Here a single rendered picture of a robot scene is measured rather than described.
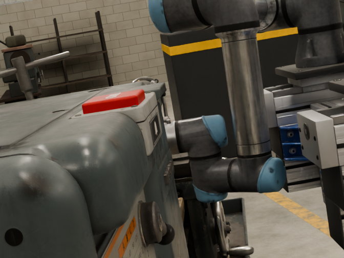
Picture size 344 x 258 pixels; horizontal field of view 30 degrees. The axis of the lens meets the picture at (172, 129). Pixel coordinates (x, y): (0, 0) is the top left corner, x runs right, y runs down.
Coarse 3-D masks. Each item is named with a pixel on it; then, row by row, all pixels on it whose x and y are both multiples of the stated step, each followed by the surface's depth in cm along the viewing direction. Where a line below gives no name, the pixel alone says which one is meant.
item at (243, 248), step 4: (232, 248) 176; (236, 248) 176; (240, 248) 175; (244, 248) 175; (248, 248) 175; (252, 248) 175; (228, 252) 176; (232, 252) 175; (236, 252) 175; (240, 252) 175; (244, 252) 175; (248, 252) 175; (252, 252) 175
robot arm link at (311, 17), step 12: (288, 0) 167; (300, 0) 165; (312, 0) 163; (324, 0) 163; (336, 0) 165; (288, 12) 168; (300, 12) 166; (312, 12) 164; (324, 12) 163; (336, 12) 165; (288, 24) 171; (300, 24) 167; (312, 24) 164; (324, 24) 164
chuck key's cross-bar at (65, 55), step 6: (60, 54) 120; (66, 54) 120; (36, 60) 118; (42, 60) 118; (48, 60) 119; (54, 60) 119; (30, 66) 117; (36, 66) 118; (0, 72) 114; (6, 72) 114; (12, 72) 115
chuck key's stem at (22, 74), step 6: (12, 60) 115; (18, 60) 115; (18, 66) 115; (24, 66) 116; (18, 72) 115; (24, 72) 116; (18, 78) 116; (24, 78) 116; (24, 84) 116; (30, 84) 116; (24, 90) 116; (30, 90) 116; (30, 96) 117
